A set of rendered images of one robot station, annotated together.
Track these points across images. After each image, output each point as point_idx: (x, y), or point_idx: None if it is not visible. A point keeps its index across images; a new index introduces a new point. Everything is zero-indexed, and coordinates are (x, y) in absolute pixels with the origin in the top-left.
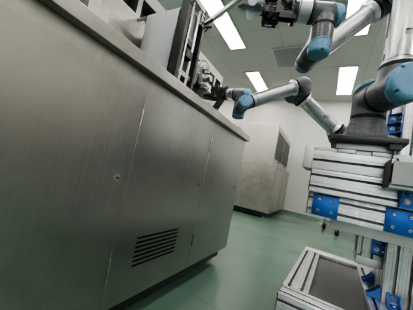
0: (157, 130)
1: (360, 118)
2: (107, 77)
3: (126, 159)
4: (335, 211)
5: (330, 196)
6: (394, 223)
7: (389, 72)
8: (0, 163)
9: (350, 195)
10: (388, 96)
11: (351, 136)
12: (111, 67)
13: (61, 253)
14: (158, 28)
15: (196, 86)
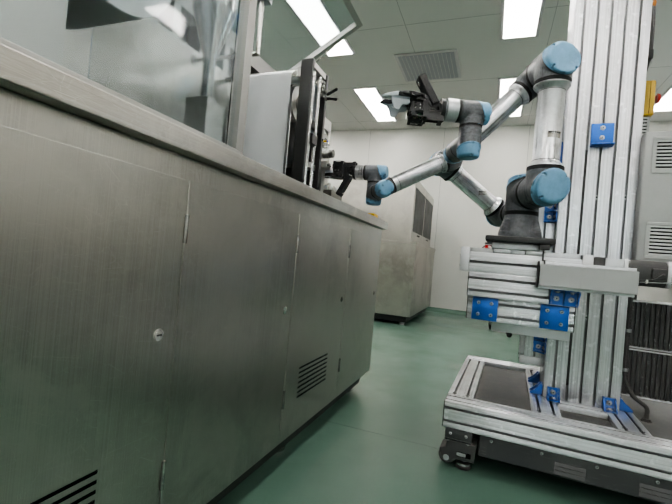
0: (307, 251)
1: (513, 215)
2: (275, 217)
3: (289, 290)
4: (494, 313)
5: (489, 298)
6: (548, 319)
7: (534, 176)
8: (230, 317)
9: (507, 297)
10: (534, 200)
11: (505, 238)
12: (277, 206)
13: (258, 386)
14: (262, 98)
15: None
